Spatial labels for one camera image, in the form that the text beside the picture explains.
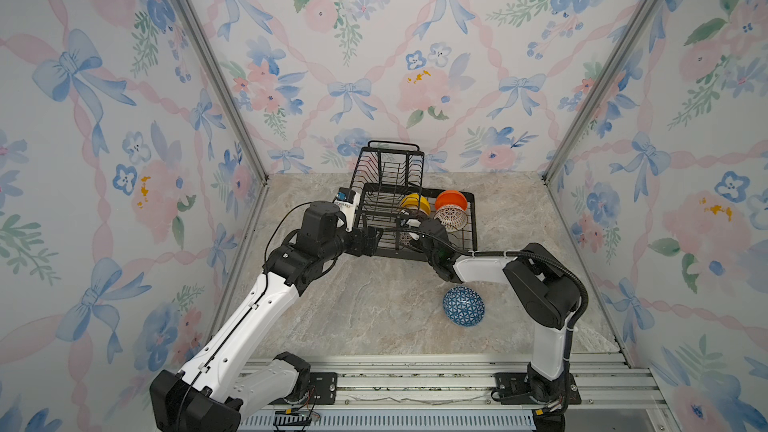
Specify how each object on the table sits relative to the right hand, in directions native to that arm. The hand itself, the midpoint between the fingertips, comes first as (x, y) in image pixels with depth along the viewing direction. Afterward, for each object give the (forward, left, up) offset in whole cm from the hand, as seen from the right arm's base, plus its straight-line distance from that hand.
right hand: (422, 215), depth 95 cm
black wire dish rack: (+16, +12, -1) cm, 19 cm away
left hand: (-15, +16, +16) cm, 27 cm away
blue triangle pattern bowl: (-25, -11, -10) cm, 30 cm away
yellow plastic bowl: (-6, +3, +14) cm, 15 cm away
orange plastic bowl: (+10, -11, -3) cm, 15 cm away
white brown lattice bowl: (+4, -12, -7) cm, 15 cm away
